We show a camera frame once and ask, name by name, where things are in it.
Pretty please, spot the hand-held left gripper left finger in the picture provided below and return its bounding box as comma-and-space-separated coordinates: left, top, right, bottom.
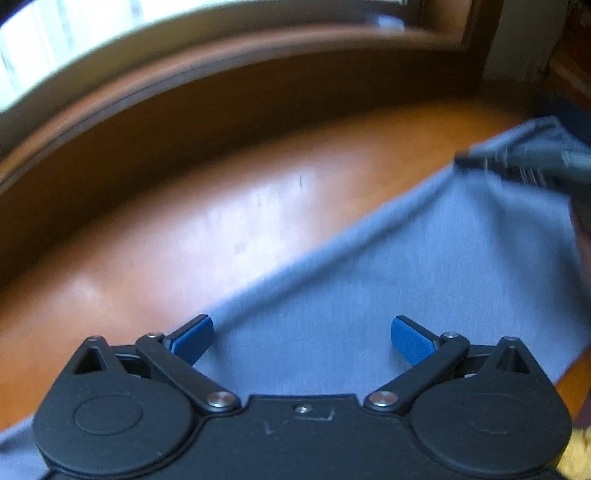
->
65, 313, 242, 414

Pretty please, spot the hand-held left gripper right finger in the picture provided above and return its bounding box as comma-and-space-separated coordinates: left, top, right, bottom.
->
364, 314, 541, 414

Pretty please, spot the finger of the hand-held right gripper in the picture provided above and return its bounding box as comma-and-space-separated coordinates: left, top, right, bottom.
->
454, 141, 573, 186

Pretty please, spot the folded dark blue garment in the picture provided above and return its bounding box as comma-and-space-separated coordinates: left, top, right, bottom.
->
533, 95, 591, 139

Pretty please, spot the yellow cloth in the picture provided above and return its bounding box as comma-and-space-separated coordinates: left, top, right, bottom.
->
556, 422, 591, 480

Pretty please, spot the wooden framed window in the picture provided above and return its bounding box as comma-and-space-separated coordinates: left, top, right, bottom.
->
0, 0, 503, 282

